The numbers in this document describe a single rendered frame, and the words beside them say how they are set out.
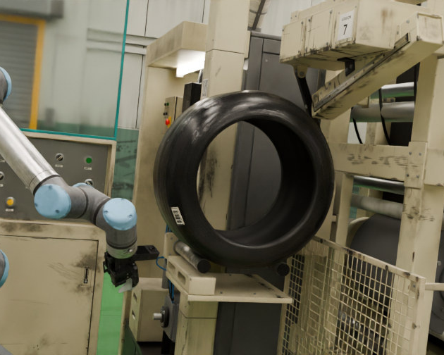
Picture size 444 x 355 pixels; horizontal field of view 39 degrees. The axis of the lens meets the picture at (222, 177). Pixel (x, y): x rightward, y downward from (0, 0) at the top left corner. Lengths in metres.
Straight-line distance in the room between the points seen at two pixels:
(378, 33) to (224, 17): 0.70
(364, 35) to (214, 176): 0.82
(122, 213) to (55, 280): 1.03
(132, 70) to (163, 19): 1.05
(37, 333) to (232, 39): 1.44
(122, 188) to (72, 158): 8.57
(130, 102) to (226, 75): 8.93
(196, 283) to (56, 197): 0.60
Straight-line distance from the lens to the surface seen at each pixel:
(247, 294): 2.15
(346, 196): 2.56
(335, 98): 2.29
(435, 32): 1.96
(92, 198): 1.80
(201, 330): 2.51
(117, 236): 1.78
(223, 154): 2.41
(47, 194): 1.71
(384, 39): 1.98
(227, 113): 1.98
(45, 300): 2.75
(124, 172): 11.24
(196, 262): 2.06
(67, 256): 2.71
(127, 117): 11.30
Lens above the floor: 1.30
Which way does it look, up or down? 3 degrees down
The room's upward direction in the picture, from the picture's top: 6 degrees clockwise
